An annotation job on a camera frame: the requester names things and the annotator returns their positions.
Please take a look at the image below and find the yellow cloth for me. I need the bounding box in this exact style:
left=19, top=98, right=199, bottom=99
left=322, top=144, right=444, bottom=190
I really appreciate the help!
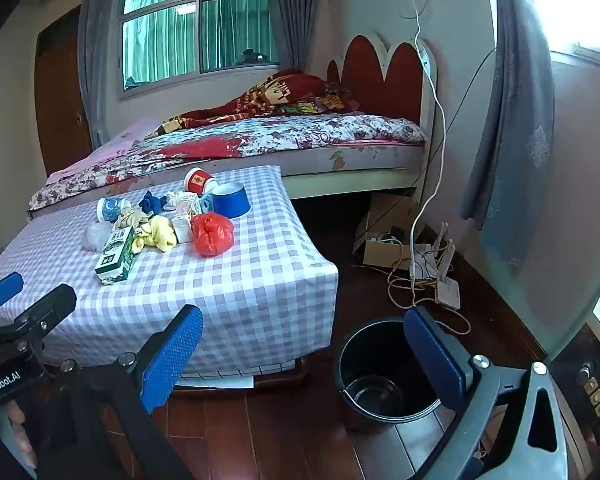
left=132, top=216, right=177, bottom=254

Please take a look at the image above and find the black plastic bin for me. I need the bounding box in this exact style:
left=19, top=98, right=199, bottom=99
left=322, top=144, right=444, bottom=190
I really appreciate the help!
left=334, top=316, right=443, bottom=435

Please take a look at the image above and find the small white box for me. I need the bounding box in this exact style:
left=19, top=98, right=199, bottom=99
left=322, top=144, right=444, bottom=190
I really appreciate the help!
left=171, top=215, right=196, bottom=245

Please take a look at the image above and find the green and white carton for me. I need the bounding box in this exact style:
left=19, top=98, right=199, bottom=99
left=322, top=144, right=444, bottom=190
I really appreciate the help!
left=94, top=225, right=136, bottom=286

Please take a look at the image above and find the blue cloth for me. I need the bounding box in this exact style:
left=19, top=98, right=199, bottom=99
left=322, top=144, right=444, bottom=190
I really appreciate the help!
left=139, top=191, right=168, bottom=217

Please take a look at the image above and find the white router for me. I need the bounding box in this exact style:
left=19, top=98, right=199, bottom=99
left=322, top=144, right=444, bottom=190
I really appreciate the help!
left=432, top=222, right=462, bottom=310

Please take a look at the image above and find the red plastic bag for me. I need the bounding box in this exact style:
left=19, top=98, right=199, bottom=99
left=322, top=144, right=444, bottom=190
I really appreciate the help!
left=191, top=212, right=235, bottom=258

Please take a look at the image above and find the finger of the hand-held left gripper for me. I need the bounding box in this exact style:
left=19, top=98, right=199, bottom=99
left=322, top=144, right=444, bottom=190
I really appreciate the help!
left=0, top=272, right=25, bottom=312
left=0, top=283, right=78, bottom=347

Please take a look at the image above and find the red patterned blanket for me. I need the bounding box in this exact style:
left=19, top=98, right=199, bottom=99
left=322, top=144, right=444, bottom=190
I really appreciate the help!
left=150, top=69, right=366, bottom=136

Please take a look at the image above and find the red paper cup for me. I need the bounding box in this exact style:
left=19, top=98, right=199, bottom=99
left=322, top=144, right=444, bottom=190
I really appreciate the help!
left=184, top=167, right=220, bottom=196

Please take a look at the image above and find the white cable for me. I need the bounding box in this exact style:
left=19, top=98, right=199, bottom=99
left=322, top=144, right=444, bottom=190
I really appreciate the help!
left=387, top=0, right=473, bottom=337

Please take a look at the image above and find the clear plastic bag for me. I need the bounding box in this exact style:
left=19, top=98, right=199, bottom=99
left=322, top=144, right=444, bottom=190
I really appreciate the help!
left=84, top=222, right=112, bottom=252

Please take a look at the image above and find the thin black cable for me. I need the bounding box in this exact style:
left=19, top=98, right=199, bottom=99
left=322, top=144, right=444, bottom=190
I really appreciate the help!
left=367, top=46, right=497, bottom=241

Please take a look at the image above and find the white bed frame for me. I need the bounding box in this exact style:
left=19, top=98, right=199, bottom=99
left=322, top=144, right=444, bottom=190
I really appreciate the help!
left=280, top=165, right=431, bottom=203

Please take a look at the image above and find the grey embroidered curtain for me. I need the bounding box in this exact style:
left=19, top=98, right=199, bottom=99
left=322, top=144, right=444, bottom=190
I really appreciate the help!
left=457, top=0, right=556, bottom=267

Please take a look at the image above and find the red and white headboard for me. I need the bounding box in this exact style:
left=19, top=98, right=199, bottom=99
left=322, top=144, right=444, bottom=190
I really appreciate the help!
left=326, top=32, right=438, bottom=126

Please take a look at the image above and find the white tissue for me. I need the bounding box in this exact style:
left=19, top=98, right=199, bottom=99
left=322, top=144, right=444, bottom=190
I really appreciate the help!
left=167, top=190, right=201, bottom=217

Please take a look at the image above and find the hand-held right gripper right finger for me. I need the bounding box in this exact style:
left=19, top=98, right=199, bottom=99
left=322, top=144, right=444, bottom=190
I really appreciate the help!
left=404, top=306, right=573, bottom=480

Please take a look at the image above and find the beige cloth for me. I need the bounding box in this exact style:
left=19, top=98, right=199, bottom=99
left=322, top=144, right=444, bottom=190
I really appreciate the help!
left=115, top=208, right=148, bottom=231

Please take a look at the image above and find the checkered tablecloth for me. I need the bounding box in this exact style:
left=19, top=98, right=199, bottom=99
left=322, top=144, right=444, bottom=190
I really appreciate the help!
left=0, top=165, right=340, bottom=378

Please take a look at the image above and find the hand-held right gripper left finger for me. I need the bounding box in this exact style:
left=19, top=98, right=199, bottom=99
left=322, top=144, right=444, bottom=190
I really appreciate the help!
left=42, top=304, right=204, bottom=480

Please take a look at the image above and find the narrow grey curtain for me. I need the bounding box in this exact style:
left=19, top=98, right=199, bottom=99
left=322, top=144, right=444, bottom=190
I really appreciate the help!
left=77, top=0, right=121, bottom=136

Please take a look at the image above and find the dark cabinet with switches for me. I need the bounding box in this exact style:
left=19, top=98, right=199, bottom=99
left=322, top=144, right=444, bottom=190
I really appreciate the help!
left=547, top=320, right=600, bottom=467

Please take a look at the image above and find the sliding glass window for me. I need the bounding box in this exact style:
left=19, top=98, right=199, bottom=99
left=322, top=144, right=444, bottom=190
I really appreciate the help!
left=119, top=0, right=281, bottom=101

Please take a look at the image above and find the person's left hand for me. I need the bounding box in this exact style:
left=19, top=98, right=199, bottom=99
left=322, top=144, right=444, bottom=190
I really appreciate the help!
left=4, top=399, right=38, bottom=469

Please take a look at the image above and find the pink cloth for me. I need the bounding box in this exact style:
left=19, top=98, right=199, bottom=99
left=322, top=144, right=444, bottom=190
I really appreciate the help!
left=45, top=116, right=163, bottom=183

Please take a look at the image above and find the grey pleated curtain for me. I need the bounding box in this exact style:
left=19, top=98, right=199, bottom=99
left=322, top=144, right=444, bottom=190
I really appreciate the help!
left=270, top=0, right=326, bottom=78

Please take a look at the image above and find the brown wooden door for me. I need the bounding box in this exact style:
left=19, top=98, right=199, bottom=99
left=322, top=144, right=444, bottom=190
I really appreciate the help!
left=34, top=5, right=93, bottom=178

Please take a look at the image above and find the blue paper bowl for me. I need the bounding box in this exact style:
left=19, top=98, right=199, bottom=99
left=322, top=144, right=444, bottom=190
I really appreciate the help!
left=211, top=183, right=252, bottom=219

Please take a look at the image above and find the blue and white paper cup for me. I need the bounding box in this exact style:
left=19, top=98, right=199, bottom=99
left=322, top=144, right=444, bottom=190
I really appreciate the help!
left=96, top=197, right=132, bottom=224

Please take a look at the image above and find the floral bedsheet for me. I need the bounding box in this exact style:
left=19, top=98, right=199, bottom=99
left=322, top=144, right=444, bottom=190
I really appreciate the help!
left=28, top=112, right=427, bottom=211

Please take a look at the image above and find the grey mattress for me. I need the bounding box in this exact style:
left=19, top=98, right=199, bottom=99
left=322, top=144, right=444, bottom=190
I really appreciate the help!
left=30, top=141, right=426, bottom=218

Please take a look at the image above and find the cardboard box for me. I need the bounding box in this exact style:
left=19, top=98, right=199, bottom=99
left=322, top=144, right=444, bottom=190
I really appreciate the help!
left=352, top=207, right=431, bottom=272

